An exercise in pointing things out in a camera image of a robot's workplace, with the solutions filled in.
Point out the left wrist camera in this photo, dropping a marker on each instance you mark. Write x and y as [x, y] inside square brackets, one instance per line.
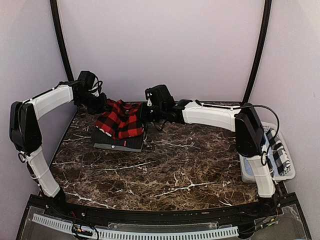
[96, 88]

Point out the white plastic laundry basket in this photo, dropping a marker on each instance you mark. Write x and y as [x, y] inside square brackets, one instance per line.
[278, 179]

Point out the light blue folded shirt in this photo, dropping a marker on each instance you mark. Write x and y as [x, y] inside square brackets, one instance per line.
[246, 168]

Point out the right black frame post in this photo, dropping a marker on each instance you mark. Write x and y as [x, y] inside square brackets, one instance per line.
[259, 50]

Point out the black white checked shirt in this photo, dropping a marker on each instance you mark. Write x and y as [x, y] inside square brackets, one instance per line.
[278, 155]

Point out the black frame post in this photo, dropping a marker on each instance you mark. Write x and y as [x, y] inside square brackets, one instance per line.
[259, 50]
[60, 39]

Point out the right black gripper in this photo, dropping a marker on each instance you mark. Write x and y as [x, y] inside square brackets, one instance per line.
[143, 116]

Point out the black curved front rail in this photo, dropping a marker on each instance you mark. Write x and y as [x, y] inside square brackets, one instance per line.
[234, 215]

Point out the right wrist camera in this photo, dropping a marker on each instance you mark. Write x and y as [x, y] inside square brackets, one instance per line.
[149, 96]

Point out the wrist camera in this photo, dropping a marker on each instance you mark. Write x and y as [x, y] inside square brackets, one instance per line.
[149, 96]
[96, 88]

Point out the left black frame post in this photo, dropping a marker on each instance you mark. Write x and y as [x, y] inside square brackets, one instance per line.
[60, 39]

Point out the white slotted cable duct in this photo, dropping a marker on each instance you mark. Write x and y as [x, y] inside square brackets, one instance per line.
[121, 231]

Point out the red black plaid shirt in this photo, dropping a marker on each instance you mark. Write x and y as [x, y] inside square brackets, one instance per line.
[121, 120]

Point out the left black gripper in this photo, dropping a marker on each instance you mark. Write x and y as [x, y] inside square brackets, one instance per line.
[102, 107]

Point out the black pinstripe shirt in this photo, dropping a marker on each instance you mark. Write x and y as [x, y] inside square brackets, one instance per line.
[98, 136]

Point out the grey shirt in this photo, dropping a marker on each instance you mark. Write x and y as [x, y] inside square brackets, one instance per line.
[113, 147]

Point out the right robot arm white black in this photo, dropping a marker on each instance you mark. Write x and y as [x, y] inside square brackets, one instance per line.
[250, 137]

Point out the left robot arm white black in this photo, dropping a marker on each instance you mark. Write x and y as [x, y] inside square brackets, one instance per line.
[24, 126]

